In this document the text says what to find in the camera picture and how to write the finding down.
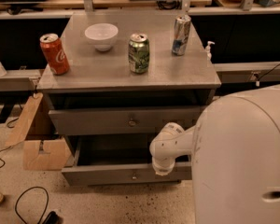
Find grey drawer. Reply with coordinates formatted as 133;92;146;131
62;134;191;186
49;105;205;135

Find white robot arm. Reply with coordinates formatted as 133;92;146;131
149;85;280;224

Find grey top drawer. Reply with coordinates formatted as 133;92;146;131
49;105;205;135

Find grey drawer cabinet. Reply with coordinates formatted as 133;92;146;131
36;13;222;187

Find green soda can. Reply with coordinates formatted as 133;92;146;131
128;33;150;74

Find white bowl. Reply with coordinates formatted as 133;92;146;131
84;23;119;51

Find white pump bottle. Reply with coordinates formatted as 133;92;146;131
205;41;216;61

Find silver blue energy can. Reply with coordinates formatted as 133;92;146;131
172;14;191;56

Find red cola can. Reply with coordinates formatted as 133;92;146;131
40;34;70;75

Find cardboard box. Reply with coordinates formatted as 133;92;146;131
6;92;72;171

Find black power adapter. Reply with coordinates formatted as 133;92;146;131
42;211;60;224

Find black floor cable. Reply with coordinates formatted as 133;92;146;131
14;186;49;224

